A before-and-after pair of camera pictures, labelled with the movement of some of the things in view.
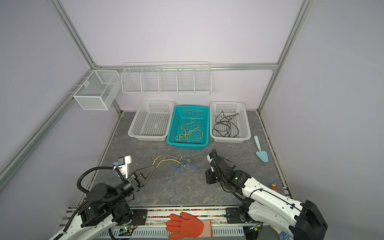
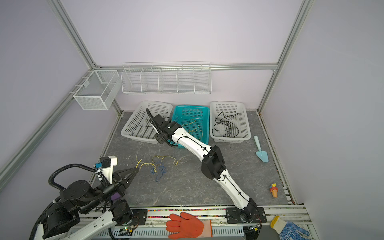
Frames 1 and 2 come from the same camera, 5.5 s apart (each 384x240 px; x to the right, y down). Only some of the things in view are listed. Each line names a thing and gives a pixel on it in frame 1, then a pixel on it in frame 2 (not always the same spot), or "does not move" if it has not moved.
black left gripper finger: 144,174 → 126,174
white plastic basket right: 229,122 does not move
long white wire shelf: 170,77 does not move
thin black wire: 225,125 does not move
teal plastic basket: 189,128 does not move
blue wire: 182,166 → 141,125
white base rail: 156,227 does not move
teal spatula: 262,155 does not move
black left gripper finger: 152,170 → 136,171
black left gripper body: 133,180 → 119,184
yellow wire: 172,160 → 154,163
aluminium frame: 95,69 does not move
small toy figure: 274,187 does not move
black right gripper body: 212,176 → 160,136
